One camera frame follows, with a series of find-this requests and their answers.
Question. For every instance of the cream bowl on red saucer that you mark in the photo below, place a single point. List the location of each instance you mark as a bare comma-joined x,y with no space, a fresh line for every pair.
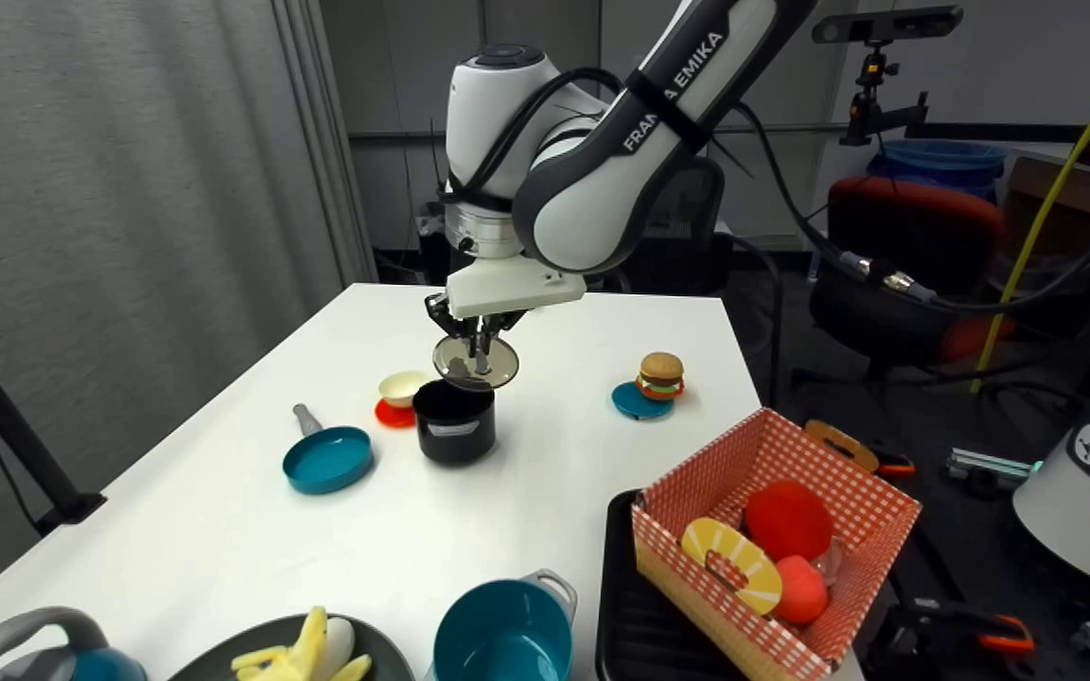
393,398

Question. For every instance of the teal toy frying pan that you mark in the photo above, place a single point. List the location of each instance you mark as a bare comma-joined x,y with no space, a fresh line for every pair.
328,460

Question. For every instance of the red toy tomato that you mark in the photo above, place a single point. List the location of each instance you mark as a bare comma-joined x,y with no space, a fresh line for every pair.
789,518

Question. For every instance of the black red office chair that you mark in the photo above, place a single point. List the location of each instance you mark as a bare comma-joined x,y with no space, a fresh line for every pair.
905,235

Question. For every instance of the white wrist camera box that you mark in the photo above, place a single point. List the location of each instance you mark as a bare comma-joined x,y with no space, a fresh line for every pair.
507,286

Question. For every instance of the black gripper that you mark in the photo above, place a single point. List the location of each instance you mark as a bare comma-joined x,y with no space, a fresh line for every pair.
466,332

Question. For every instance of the grey round pot lid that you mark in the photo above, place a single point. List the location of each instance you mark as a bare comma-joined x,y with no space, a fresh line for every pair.
455,356

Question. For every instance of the black toy pot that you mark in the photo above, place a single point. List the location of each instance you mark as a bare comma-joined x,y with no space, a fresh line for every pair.
455,421

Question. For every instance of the black baking tray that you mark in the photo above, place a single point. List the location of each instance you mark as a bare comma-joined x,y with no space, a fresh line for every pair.
639,636

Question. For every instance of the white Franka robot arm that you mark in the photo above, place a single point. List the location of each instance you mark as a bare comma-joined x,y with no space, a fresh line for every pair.
551,176

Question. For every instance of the teal toy pot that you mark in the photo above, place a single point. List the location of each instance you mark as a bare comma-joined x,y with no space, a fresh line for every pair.
507,628

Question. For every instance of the blue plastic bin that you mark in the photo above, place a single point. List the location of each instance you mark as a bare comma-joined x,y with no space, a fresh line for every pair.
967,167

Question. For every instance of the dark plate of toy food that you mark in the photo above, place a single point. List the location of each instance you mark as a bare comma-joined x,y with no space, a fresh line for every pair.
299,649

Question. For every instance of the orange checkered basket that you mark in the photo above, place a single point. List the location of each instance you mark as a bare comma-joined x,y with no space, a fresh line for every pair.
823,600

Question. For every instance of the toy burger on teal plate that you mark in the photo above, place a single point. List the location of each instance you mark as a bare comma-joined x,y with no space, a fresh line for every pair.
651,389

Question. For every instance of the yellow toy fruit slice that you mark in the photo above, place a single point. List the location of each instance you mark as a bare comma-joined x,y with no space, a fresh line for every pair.
736,562

